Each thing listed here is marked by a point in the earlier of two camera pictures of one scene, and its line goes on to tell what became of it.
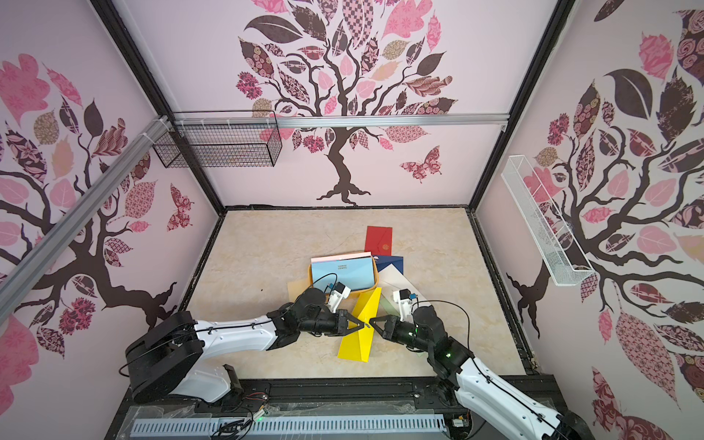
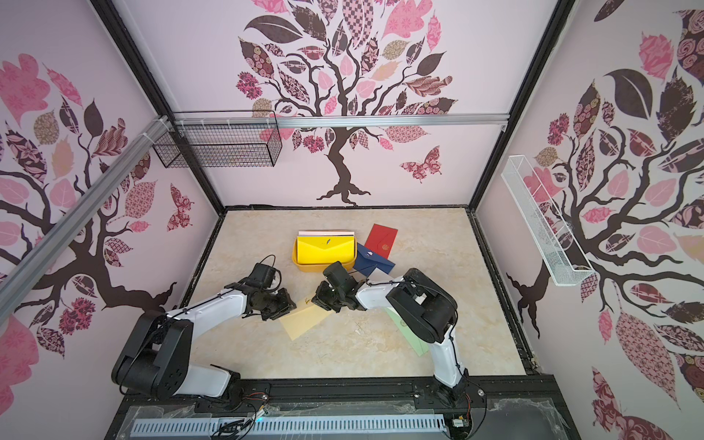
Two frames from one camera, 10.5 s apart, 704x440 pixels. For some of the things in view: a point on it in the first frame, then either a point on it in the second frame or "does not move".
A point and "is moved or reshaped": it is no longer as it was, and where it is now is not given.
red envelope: (379, 240) does not move
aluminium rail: (79, 213) does not move
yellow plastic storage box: (359, 273) to (349, 266)
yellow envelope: (357, 346) to (324, 249)
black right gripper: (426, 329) to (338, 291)
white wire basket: (565, 258) does not move
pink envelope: (354, 256) to (325, 233)
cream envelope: (296, 289) is moved or reshaped
